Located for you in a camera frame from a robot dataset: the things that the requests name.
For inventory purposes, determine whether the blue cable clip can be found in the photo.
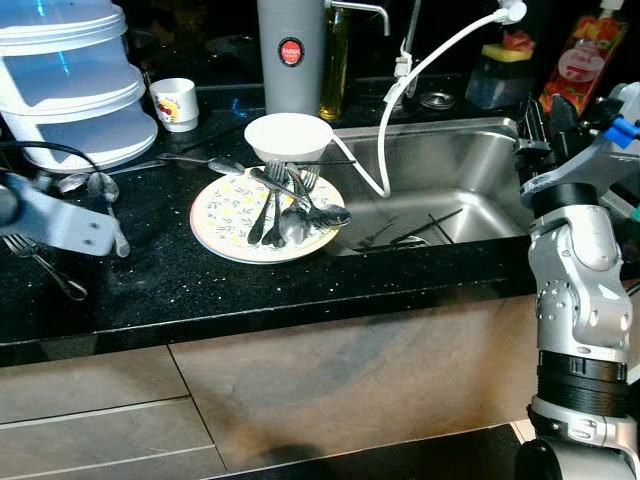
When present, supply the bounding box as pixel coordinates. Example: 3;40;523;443
608;117;639;143

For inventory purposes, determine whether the sink drain strainer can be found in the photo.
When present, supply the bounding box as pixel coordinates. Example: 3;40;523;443
392;233;431;249

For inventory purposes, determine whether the white stacked food cover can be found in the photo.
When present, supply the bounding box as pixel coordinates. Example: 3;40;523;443
0;0;159;173

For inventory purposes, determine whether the white flexible hose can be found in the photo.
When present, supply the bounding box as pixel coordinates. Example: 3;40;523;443
330;0;528;198

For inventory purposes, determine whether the stainless steel sink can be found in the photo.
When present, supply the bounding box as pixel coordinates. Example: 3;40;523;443
320;118;536;256

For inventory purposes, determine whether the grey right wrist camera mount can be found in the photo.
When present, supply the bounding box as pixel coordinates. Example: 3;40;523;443
520;82;640;201

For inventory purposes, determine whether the yellow and pink sponge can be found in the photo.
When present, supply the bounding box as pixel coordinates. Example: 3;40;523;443
482;30;536;63

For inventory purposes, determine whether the tall chrome faucet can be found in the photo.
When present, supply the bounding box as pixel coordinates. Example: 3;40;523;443
395;0;423;101

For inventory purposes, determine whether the dark sponge holder box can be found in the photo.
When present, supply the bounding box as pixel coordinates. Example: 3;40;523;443
465;58;531;109

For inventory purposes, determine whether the white printed paper cup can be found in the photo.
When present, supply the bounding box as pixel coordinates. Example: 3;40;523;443
150;77;199;133

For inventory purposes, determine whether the grey canister with red logo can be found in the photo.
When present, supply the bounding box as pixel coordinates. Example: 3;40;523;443
256;0;327;118

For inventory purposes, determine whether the round chrome counter cap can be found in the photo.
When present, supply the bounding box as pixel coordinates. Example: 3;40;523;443
420;90;458;111

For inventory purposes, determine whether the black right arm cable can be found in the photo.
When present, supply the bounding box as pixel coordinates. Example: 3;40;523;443
600;105;640;141

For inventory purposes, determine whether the olive oil glass bottle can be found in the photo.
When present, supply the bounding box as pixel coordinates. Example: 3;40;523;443
320;5;351;123

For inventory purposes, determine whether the dark spoon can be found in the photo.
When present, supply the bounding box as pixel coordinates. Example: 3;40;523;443
247;165;281;247

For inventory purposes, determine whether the white bowl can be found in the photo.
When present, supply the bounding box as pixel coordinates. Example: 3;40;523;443
243;112;334;164

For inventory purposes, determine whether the floral yellow rimmed plate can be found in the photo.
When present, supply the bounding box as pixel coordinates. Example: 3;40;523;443
190;167;346;265

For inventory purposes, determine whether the small curved chrome tap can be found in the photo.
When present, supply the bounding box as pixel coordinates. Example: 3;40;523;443
325;0;393;38

